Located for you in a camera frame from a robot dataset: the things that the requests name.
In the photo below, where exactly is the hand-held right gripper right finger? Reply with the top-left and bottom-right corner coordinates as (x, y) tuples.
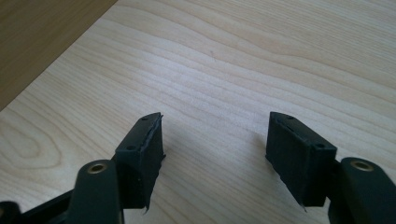
(264, 111), (339, 213)

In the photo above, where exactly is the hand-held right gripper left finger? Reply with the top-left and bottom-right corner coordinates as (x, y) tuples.
(114, 111), (166, 216)

